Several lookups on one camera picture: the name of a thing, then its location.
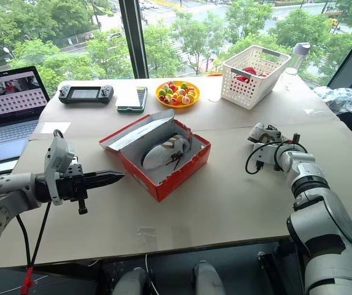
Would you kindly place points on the dark grey rounded shape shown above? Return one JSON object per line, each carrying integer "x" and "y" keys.
{"x": 208, "y": 279}
{"x": 132, "y": 282}

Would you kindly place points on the white perforated plastic basket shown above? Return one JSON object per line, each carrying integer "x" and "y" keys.
{"x": 246, "y": 89}

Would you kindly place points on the black vertical window frame post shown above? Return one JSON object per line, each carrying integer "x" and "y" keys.
{"x": 134, "y": 37}

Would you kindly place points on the red cloth item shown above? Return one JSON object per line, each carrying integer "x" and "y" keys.
{"x": 249, "y": 71}

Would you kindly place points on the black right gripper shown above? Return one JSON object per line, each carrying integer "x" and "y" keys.
{"x": 258, "y": 164}

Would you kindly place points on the white sneaker with black laces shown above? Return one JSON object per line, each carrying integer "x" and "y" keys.
{"x": 158, "y": 155}

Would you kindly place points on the crumpled clear plastic bag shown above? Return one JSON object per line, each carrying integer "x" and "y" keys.
{"x": 337, "y": 96}

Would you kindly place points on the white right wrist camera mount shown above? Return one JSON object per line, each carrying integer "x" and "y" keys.
{"x": 266, "y": 150}

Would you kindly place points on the pink white round candy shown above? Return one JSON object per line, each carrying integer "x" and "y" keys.
{"x": 186, "y": 99}

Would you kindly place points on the orange flat object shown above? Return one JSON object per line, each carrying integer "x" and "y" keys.
{"x": 215, "y": 74}

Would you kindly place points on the black handheld game console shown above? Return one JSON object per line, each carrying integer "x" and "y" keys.
{"x": 86, "y": 93}

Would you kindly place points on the grey laptop computer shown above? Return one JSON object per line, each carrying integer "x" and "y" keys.
{"x": 6, "y": 123}

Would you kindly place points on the red cardboard shoebox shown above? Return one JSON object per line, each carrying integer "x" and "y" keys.
{"x": 169, "y": 181}

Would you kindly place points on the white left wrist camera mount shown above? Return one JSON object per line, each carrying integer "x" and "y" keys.
{"x": 56, "y": 163}

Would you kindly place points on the clear bottle with purple cap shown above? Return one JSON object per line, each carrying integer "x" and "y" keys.
{"x": 298, "y": 56}

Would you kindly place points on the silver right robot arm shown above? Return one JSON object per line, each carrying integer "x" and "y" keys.
{"x": 323, "y": 215}

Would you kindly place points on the red round candy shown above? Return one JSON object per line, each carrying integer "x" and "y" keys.
{"x": 173, "y": 88}

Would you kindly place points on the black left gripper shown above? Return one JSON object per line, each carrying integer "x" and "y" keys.
{"x": 74, "y": 182}

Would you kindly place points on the white sneaker with beige trim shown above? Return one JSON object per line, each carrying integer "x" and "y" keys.
{"x": 263, "y": 132}

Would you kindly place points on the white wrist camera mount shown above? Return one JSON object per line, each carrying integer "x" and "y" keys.
{"x": 266, "y": 150}
{"x": 56, "y": 163}

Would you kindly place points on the white paper label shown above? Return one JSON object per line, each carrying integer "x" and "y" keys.
{"x": 56, "y": 127}

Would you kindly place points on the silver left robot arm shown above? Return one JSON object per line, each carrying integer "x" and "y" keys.
{"x": 0, "y": 196}

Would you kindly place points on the green round candy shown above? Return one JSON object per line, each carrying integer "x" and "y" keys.
{"x": 162, "y": 92}
{"x": 184, "y": 85}

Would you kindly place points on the yellow plastic plate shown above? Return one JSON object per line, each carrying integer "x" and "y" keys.
{"x": 194, "y": 96}

